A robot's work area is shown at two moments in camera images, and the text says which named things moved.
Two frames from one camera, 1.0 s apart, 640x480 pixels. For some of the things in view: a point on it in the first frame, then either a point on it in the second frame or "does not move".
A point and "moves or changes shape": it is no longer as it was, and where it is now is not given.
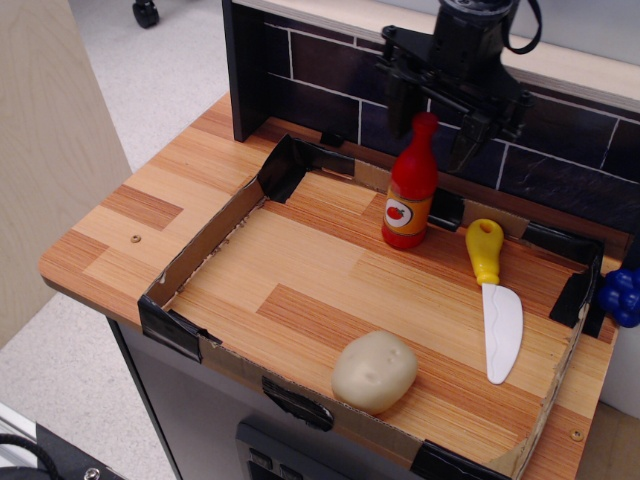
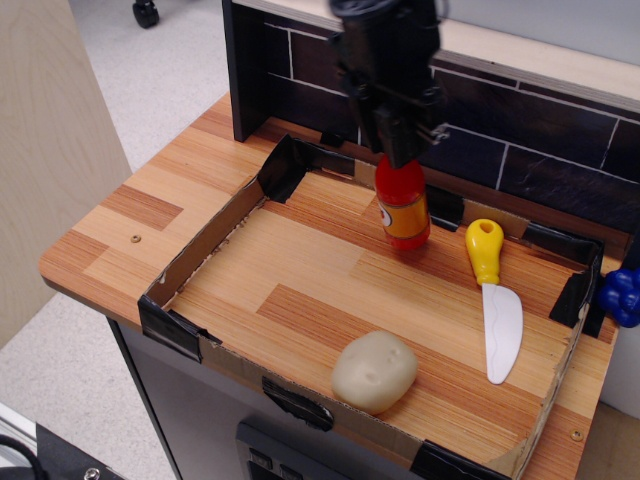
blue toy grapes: [619, 297] does not move
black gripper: [461, 63] -> [386, 59]
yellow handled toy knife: [502, 309] does not move
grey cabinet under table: [213, 426] does not move
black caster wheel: [146, 13] does not move
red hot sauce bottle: [413, 185] moves or changes shape
